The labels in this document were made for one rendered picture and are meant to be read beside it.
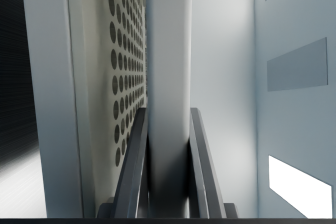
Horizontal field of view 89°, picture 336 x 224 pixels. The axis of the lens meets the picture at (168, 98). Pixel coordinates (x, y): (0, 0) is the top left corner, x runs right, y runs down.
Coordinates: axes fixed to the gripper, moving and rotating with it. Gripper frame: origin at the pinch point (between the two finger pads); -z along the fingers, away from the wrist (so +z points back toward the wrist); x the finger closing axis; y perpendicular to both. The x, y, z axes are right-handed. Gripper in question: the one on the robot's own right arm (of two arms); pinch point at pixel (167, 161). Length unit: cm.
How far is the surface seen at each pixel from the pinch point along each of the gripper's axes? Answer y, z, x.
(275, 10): 67, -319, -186
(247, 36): 125, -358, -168
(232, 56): 158, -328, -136
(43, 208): 9.2, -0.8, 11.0
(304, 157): 206, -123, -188
